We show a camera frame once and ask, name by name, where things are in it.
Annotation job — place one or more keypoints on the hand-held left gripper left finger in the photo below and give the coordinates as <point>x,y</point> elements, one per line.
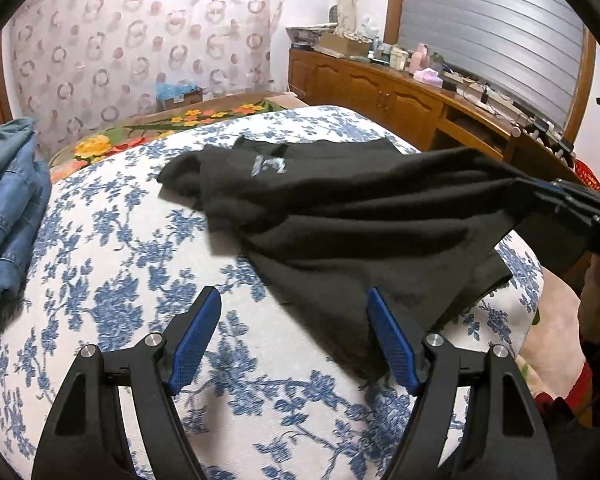
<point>192,342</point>

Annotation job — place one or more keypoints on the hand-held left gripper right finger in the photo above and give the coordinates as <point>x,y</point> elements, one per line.
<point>392,342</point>

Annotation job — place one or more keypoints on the black pants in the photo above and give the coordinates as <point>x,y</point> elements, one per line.
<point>340,220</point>

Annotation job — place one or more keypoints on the red basket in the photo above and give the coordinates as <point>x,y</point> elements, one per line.
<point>587,175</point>

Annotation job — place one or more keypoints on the blue floral white bedsheet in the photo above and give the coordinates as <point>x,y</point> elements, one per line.
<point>130,270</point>

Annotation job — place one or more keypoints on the pink blanket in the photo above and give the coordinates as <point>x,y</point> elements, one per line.
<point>550,320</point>

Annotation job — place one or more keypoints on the white power strip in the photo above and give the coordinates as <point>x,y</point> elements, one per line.
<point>502,102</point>

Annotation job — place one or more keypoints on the grey window blind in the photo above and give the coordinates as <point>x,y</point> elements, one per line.
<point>490,25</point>

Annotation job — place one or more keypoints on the pink tissue box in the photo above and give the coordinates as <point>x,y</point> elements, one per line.
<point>428,75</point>

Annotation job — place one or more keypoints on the pink bottle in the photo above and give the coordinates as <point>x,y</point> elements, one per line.
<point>420,56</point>

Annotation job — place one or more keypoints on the wooden cabinet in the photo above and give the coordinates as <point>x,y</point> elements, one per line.
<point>380,95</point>

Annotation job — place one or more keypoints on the colourful flower blanket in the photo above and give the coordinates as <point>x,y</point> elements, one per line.
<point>145,132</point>

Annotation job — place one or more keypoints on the folded blue jeans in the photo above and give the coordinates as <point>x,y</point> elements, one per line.
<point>10,210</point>

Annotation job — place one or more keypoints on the cardboard box with blue cloth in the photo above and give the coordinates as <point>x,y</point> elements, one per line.
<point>177,95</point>

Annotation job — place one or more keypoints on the flat cardboard box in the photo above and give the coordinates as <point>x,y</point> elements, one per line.
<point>340,44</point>

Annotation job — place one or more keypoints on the circle patterned curtain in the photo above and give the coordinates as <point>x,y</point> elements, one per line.
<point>130,40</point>

